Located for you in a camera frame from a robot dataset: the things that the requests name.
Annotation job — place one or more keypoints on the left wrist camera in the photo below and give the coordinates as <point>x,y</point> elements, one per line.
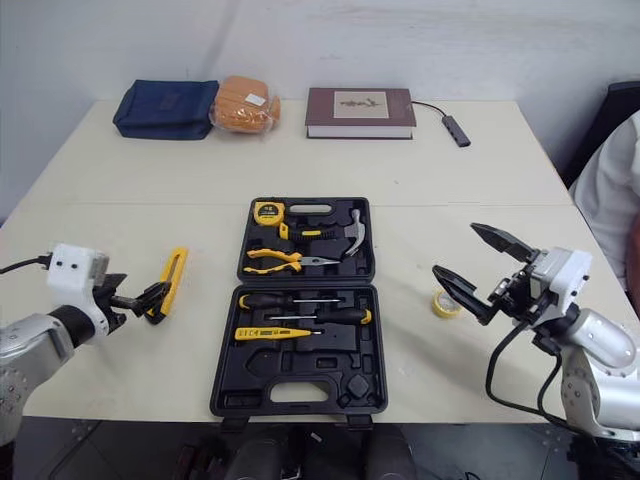
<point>70,272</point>

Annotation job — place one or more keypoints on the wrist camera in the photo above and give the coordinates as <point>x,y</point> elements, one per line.
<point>70,272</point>
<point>562,280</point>

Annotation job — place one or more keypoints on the robot body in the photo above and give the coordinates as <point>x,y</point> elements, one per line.
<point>300,455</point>

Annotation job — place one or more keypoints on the black chair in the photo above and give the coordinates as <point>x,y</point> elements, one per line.
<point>607,115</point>

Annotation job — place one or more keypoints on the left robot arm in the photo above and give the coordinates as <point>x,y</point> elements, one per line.
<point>35,335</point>

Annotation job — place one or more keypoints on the brown hardcover book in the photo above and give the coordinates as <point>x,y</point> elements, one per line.
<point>360,112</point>

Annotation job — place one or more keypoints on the navy blue fabric pouch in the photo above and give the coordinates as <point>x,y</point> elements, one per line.
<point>160,107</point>

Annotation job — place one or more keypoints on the person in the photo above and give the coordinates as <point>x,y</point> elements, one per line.
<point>612,200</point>

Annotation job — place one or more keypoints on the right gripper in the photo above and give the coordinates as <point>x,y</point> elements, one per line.
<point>515,292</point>

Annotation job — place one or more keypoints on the yellow tape measure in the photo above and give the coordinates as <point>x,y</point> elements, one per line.
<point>268,212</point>

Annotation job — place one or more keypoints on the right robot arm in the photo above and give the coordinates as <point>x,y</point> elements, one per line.
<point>600,350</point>

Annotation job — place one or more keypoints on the bread in clear pack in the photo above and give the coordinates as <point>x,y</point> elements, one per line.
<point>245,107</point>

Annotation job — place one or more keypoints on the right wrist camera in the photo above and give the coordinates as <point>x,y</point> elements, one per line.
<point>562,280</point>

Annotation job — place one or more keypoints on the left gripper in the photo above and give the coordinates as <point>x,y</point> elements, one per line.
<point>107,292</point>

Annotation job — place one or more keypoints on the yellow roll of tape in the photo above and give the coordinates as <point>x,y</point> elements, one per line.
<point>440,305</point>

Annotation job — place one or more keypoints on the yellow voltage tester pen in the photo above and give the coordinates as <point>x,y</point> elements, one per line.
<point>270,333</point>

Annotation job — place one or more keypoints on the black tool case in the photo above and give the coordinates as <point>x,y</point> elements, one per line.
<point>300,360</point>

